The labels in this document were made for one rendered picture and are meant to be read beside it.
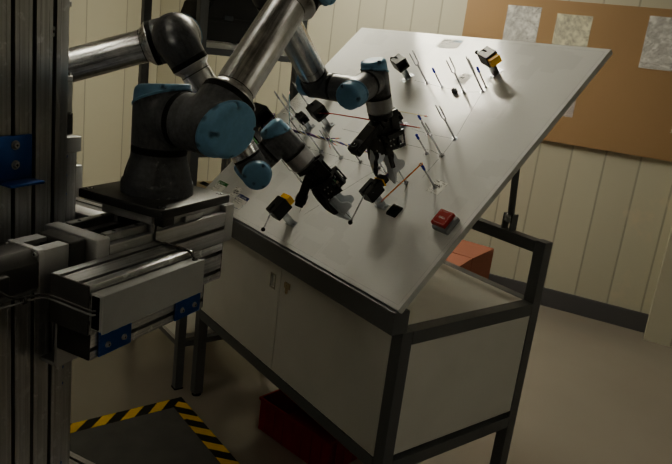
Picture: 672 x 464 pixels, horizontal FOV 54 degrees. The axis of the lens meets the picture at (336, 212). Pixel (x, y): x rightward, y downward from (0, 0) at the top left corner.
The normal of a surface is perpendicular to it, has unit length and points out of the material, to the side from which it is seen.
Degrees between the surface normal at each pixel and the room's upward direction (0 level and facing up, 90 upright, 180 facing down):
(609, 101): 90
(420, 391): 90
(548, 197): 90
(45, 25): 90
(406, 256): 45
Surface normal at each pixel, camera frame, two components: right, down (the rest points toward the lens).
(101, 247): 0.88, 0.22
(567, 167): -0.45, 0.17
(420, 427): 0.60, 0.27
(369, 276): -0.48, -0.64
